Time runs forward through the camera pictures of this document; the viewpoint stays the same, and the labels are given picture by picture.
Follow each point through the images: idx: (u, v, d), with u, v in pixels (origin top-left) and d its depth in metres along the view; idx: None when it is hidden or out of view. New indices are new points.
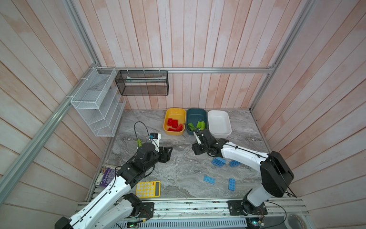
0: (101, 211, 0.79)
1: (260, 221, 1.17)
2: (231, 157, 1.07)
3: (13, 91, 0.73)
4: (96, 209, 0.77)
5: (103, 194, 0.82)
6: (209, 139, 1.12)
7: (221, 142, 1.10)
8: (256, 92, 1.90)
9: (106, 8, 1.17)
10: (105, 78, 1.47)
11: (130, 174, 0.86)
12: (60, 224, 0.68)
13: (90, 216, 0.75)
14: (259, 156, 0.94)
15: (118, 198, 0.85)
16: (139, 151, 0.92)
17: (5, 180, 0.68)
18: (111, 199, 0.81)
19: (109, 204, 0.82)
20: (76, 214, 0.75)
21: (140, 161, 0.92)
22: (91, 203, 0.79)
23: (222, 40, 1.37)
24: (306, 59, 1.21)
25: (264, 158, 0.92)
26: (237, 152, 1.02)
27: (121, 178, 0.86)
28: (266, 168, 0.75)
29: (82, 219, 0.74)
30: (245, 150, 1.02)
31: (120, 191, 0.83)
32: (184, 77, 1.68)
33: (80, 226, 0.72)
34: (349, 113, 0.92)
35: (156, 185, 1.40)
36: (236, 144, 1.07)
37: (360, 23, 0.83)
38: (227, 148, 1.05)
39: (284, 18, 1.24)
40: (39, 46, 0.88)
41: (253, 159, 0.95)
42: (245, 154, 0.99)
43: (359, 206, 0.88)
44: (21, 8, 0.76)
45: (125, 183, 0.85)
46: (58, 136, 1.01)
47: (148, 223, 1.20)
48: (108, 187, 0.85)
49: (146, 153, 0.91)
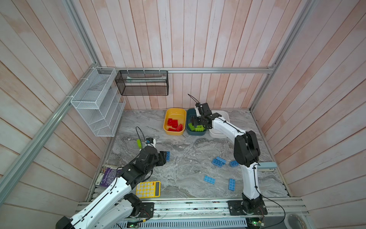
0: (102, 212, 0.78)
1: (260, 221, 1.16)
2: (218, 129, 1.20)
3: (13, 91, 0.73)
4: (98, 208, 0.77)
5: (104, 194, 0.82)
6: (207, 111, 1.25)
7: (215, 115, 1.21)
8: (256, 92, 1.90)
9: (106, 8, 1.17)
10: (105, 79, 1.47)
11: (131, 175, 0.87)
12: (62, 223, 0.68)
13: (91, 215, 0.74)
14: (238, 130, 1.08)
15: (119, 199, 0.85)
16: (142, 153, 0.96)
17: (5, 180, 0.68)
18: (113, 199, 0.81)
19: (111, 205, 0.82)
20: (77, 213, 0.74)
21: (142, 162, 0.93)
22: (92, 203, 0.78)
23: (222, 40, 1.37)
24: (306, 60, 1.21)
25: (242, 133, 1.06)
26: (223, 124, 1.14)
27: (122, 180, 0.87)
28: (239, 139, 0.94)
29: (84, 219, 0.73)
30: (230, 124, 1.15)
31: (122, 192, 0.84)
32: (184, 77, 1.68)
33: (82, 225, 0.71)
34: (349, 113, 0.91)
35: (156, 185, 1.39)
36: (225, 119, 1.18)
37: (360, 23, 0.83)
38: (217, 120, 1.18)
39: (284, 18, 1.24)
40: (39, 46, 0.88)
41: (233, 131, 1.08)
42: (228, 128, 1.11)
43: (359, 206, 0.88)
44: (21, 9, 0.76)
45: (126, 184, 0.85)
46: (58, 136, 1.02)
47: (148, 223, 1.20)
48: (109, 188, 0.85)
49: (148, 155, 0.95)
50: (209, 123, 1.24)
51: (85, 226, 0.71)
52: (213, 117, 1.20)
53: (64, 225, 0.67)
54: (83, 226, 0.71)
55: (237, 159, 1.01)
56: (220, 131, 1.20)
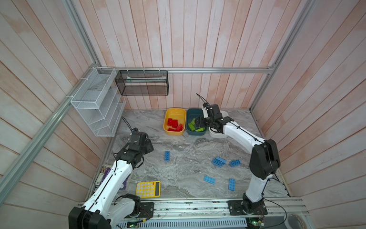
0: (113, 192, 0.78)
1: (260, 221, 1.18)
2: (231, 135, 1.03)
3: (13, 91, 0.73)
4: (108, 189, 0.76)
5: (109, 177, 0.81)
6: (216, 114, 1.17)
7: (226, 119, 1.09)
8: (256, 92, 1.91)
9: (106, 8, 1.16)
10: (105, 78, 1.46)
11: (129, 155, 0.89)
12: (76, 213, 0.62)
13: (104, 197, 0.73)
14: (256, 139, 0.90)
15: (124, 179, 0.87)
16: (134, 135, 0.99)
17: (5, 180, 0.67)
18: (119, 179, 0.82)
19: (118, 186, 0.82)
20: (88, 200, 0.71)
21: (136, 144, 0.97)
22: (100, 187, 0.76)
23: (222, 40, 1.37)
24: (306, 59, 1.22)
25: (260, 141, 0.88)
26: (237, 131, 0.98)
27: (122, 161, 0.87)
28: (257, 149, 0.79)
29: (97, 202, 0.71)
30: (244, 130, 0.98)
31: (126, 171, 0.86)
32: (184, 77, 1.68)
33: (98, 207, 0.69)
34: (349, 113, 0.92)
35: (156, 185, 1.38)
36: (238, 125, 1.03)
37: (360, 23, 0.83)
38: (229, 126, 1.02)
39: (285, 18, 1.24)
40: (39, 46, 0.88)
41: (250, 140, 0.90)
42: (244, 135, 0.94)
43: (358, 206, 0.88)
44: (21, 8, 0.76)
45: (127, 163, 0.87)
46: (58, 136, 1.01)
47: (148, 223, 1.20)
48: (111, 171, 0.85)
49: (140, 136, 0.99)
50: (221, 128, 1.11)
51: (102, 206, 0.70)
52: (224, 120, 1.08)
53: (78, 214, 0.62)
54: (100, 207, 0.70)
55: (253, 170, 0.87)
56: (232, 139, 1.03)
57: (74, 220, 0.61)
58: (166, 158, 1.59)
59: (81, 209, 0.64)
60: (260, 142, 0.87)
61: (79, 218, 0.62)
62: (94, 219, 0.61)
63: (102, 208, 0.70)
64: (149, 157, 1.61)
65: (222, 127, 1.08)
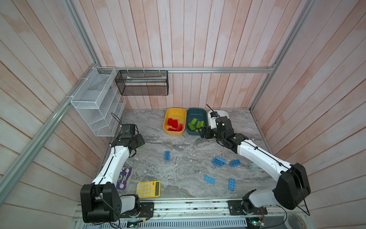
0: (116, 169, 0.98)
1: (260, 221, 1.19)
2: (247, 156, 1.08)
3: (13, 91, 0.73)
4: (113, 166, 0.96)
5: (110, 159, 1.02)
6: (228, 131, 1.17)
7: (240, 138, 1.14)
8: (256, 92, 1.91)
9: (106, 8, 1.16)
10: (105, 78, 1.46)
11: (124, 141, 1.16)
12: (86, 188, 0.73)
13: (110, 172, 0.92)
14: (281, 164, 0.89)
15: (123, 160, 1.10)
16: (124, 127, 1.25)
17: (5, 180, 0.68)
18: (120, 159, 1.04)
19: (120, 164, 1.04)
20: (97, 177, 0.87)
21: (127, 133, 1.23)
22: (105, 167, 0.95)
23: (222, 40, 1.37)
24: (306, 59, 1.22)
25: (286, 167, 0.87)
26: (255, 153, 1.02)
27: (119, 146, 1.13)
28: (286, 178, 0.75)
29: (106, 176, 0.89)
30: (265, 153, 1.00)
31: (123, 152, 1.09)
32: (184, 77, 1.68)
33: (108, 179, 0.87)
34: (349, 112, 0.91)
35: (156, 185, 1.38)
36: (256, 146, 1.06)
37: (360, 23, 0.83)
38: (245, 146, 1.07)
39: (284, 18, 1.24)
40: (39, 46, 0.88)
41: (274, 165, 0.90)
42: (266, 159, 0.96)
43: (358, 206, 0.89)
44: (21, 8, 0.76)
45: (123, 147, 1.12)
46: (58, 136, 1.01)
47: (148, 223, 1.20)
48: (112, 154, 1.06)
49: (130, 126, 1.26)
50: (233, 147, 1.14)
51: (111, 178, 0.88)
52: (237, 140, 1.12)
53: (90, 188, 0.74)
54: (109, 179, 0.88)
55: (280, 200, 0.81)
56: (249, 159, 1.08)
57: (86, 194, 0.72)
58: (166, 158, 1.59)
59: (92, 185, 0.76)
60: (286, 168, 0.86)
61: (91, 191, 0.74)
62: (106, 188, 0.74)
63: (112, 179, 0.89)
64: (149, 157, 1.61)
65: (236, 146, 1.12)
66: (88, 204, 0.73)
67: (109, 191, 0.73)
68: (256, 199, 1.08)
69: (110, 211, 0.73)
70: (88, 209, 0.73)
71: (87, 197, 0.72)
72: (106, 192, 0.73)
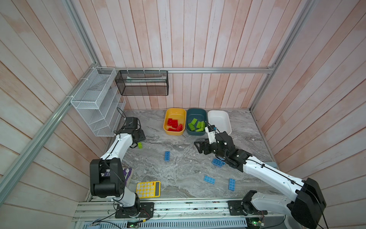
0: (121, 150, 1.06)
1: (260, 221, 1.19)
2: (254, 175, 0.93)
3: (13, 91, 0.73)
4: (118, 146, 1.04)
5: (116, 142, 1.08)
6: (231, 149, 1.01)
7: (243, 155, 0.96)
8: (256, 92, 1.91)
9: (106, 8, 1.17)
10: (105, 78, 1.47)
11: (128, 130, 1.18)
12: (95, 163, 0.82)
13: (116, 151, 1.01)
14: (294, 182, 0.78)
15: (127, 145, 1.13)
16: (127, 119, 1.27)
17: (5, 180, 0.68)
18: (125, 143, 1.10)
19: (125, 148, 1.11)
20: (105, 154, 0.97)
21: (130, 124, 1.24)
22: (112, 146, 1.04)
23: (222, 40, 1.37)
24: (306, 60, 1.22)
25: (300, 186, 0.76)
26: (263, 172, 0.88)
27: (124, 133, 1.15)
28: (301, 198, 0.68)
29: (111, 154, 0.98)
30: (273, 171, 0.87)
31: (128, 138, 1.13)
32: (184, 77, 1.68)
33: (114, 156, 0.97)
34: (349, 112, 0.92)
35: (156, 185, 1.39)
36: (262, 163, 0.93)
37: (360, 23, 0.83)
38: (251, 165, 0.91)
39: (284, 18, 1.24)
40: (39, 46, 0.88)
41: (286, 184, 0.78)
42: (276, 177, 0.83)
43: (358, 206, 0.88)
44: (21, 8, 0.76)
45: (127, 133, 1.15)
46: (58, 136, 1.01)
47: (148, 223, 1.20)
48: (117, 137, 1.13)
49: (133, 117, 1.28)
50: (238, 167, 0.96)
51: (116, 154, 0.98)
52: (241, 159, 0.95)
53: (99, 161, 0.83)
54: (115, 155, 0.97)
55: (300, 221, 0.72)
56: (258, 178, 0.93)
57: (96, 167, 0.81)
58: (166, 158, 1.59)
59: (100, 160, 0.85)
60: (300, 186, 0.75)
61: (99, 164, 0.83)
62: (113, 161, 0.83)
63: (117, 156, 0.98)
64: (149, 157, 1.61)
65: (241, 166, 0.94)
66: (96, 176, 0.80)
67: (116, 163, 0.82)
68: (259, 205, 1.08)
69: (116, 183, 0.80)
70: (96, 182, 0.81)
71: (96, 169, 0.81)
72: (113, 165, 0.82)
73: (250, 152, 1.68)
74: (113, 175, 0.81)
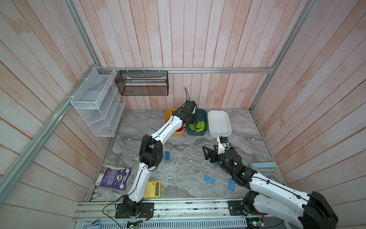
0: (168, 133, 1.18)
1: (260, 221, 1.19)
2: (262, 192, 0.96)
3: (13, 92, 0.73)
4: (167, 131, 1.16)
5: (167, 125, 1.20)
6: (239, 167, 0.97)
7: (249, 172, 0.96)
8: (256, 92, 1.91)
9: (106, 8, 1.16)
10: (105, 79, 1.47)
11: (181, 115, 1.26)
12: (146, 138, 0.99)
13: (163, 134, 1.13)
14: (299, 197, 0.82)
15: (175, 130, 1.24)
16: (187, 103, 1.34)
17: (5, 181, 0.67)
18: (173, 127, 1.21)
19: (171, 132, 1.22)
20: (156, 132, 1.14)
21: (187, 109, 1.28)
22: (162, 128, 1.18)
23: (222, 41, 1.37)
24: (306, 60, 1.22)
25: (306, 201, 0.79)
26: (269, 188, 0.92)
27: (177, 117, 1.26)
28: (309, 213, 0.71)
29: (159, 136, 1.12)
30: (279, 186, 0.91)
31: (178, 124, 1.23)
32: (184, 77, 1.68)
33: (160, 138, 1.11)
34: (349, 112, 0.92)
35: (156, 185, 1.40)
36: (268, 179, 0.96)
37: (360, 23, 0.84)
38: (257, 182, 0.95)
39: (285, 18, 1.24)
40: (40, 47, 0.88)
41: (292, 199, 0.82)
42: (282, 193, 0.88)
43: (359, 206, 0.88)
44: (21, 9, 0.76)
45: (178, 120, 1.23)
46: (58, 136, 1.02)
47: (148, 223, 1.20)
48: (170, 121, 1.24)
49: (191, 104, 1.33)
50: (246, 184, 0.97)
51: (162, 139, 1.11)
52: (247, 176, 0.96)
53: (147, 139, 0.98)
54: (161, 139, 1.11)
55: None
56: (265, 194, 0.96)
57: (145, 141, 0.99)
58: (166, 158, 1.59)
59: (149, 137, 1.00)
60: (306, 201, 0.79)
61: (147, 141, 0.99)
62: (157, 144, 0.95)
63: (162, 139, 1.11)
64: None
65: (248, 183, 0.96)
66: (144, 146, 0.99)
67: (157, 147, 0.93)
68: (262, 208, 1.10)
69: (152, 160, 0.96)
70: (143, 149, 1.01)
71: (144, 142, 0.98)
72: (156, 147, 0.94)
73: (250, 152, 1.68)
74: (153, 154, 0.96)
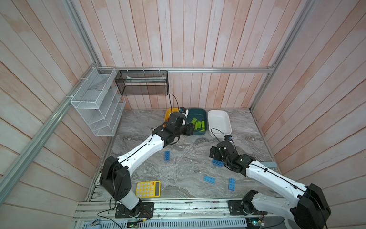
0: (141, 157, 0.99)
1: (260, 221, 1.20)
2: (258, 179, 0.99)
3: (13, 91, 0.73)
4: (140, 153, 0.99)
5: (144, 145, 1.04)
6: (232, 153, 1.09)
7: (246, 159, 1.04)
8: (256, 92, 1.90)
9: (106, 8, 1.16)
10: (105, 78, 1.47)
11: (164, 134, 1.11)
12: (109, 161, 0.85)
13: (134, 158, 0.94)
14: (296, 187, 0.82)
15: (153, 150, 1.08)
16: (172, 118, 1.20)
17: (5, 180, 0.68)
18: (150, 149, 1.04)
19: (147, 154, 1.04)
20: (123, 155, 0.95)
21: (172, 125, 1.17)
22: (134, 150, 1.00)
23: (222, 40, 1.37)
24: (306, 60, 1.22)
25: (302, 191, 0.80)
26: (266, 176, 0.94)
27: (157, 136, 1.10)
28: (303, 203, 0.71)
29: (128, 160, 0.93)
30: (277, 175, 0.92)
31: (157, 145, 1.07)
32: (184, 77, 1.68)
33: (127, 163, 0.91)
34: (349, 112, 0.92)
35: (156, 185, 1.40)
36: (266, 167, 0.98)
37: (360, 23, 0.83)
38: (254, 170, 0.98)
39: (285, 18, 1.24)
40: (39, 46, 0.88)
41: (289, 189, 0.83)
42: (279, 182, 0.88)
43: (358, 206, 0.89)
44: (21, 8, 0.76)
45: (160, 139, 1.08)
46: (58, 136, 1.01)
47: (148, 222, 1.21)
48: (147, 140, 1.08)
49: (177, 118, 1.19)
50: (242, 170, 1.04)
51: (130, 163, 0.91)
52: (245, 162, 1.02)
53: (110, 163, 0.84)
54: (129, 164, 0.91)
55: (302, 224, 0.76)
56: (261, 182, 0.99)
57: (107, 166, 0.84)
58: (166, 158, 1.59)
59: (114, 161, 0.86)
60: (302, 191, 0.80)
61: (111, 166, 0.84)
62: (121, 172, 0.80)
63: (131, 165, 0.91)
64: (149, 157, 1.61)
65: (245, 170, 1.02)
66: (106, 172, 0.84)
67: (121, 176, 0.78)
68: (260, 206, 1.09)
69: (115, 191, 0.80)
70: (104, 176, 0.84)
71: (107, 167, 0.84)
72: (119, 175, 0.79)
73: (250, 152, 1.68)
74: (116, 183, 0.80)
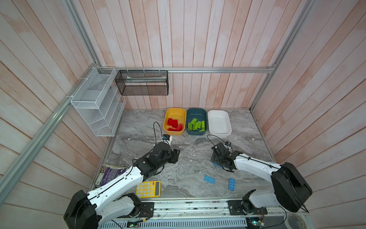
0: (114, 193, 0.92)
1: (260, 221, 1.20)
2: (244, 168, 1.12)
3: (13, 91, 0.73)
4: (113, 190, 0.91)
5: (120, 180, 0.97)
6: (223, 151, 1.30)
7: (235, 153, 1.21)
8: (256, 92, 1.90)
9: (106, 8, 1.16)
10: (105, 78, 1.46)
11: (145, 167, 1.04)
12: (78, 196, 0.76)
13: (106, 195, 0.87)
14: (271, 166, 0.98)
15: (130, 185, 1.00)
16: (156, 149, 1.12)
17: (5, 180, 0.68)
18: (127, 184, 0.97)
19: (123, 189, 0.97)
20: (94, 190, 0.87)
21: (155, 158, 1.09)
22: (109, 183, 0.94)
23: (221, 40, 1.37)
24: (306, 59, 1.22)
25: (276, 168, 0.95)
26: (249, 163, 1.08)
27: (137, 170, 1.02)
28: (277, 177, 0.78)
29: (98, 196, 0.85)
30: (257, 161, 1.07)
31: (136, 180, 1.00)
32: (184, 77, 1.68)
33: (96, 201, 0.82)
34: (349, 112, 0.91)
35: (156, 185, 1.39)
36: (249, 157, 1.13)
37: (360, 23, 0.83)
38: (239, 160, 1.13)
39: (285, 18, 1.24)
40: (39, 46, 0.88)
41: (266, 169, 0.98)
42: (258, 165, 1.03)
43: (359, 206, 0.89)
44: (21, 8, 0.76)
45: (140, 173, 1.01)
46: (58, 136, 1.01)
47: (148, 222, 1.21)
48: (125, 174, 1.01)
49: (161, 150, 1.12)
50: (231, 164, 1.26)
51: (99, 202, 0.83)
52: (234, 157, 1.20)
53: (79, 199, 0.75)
54: (98, 202, 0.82)
55: (282, 202, 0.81)
56: (247, 171, 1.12)
57: (75, 202, 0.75)
58: None
59: (84, 196, 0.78)
60: (276, 168, 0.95)
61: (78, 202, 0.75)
62: (88, 212, 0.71)
63: (100, 203, 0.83)
64: None
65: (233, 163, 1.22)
66: (72, 208, 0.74)
67: (87, 216, 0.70)
68: (257, 201, 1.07)
69: None
70: (69, 212, 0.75)
71: (75, 202, 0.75)
72: (84, 215, 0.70)
73: (250, 152, 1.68)
74: (78, 223, 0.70)
